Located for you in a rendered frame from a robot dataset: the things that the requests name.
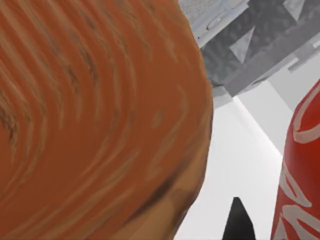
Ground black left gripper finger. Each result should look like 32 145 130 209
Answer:
222 196 258 240

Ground red and white can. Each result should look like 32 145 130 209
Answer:
270 79 320 240

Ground brown bread loaf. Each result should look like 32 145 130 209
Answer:
0 0 214 240

